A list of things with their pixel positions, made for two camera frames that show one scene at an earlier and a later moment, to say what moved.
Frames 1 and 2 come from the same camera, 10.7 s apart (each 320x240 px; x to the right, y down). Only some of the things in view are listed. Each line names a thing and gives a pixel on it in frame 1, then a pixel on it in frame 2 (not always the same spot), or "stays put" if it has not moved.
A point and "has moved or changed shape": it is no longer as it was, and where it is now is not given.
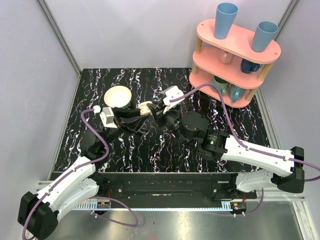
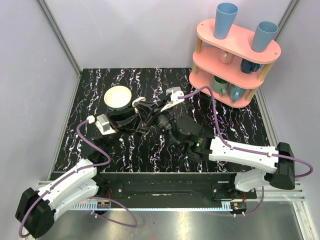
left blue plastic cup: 224,17 stays put
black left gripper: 116,119 stays put
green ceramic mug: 223,85 stays put
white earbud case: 144,109 has moved or changed shape
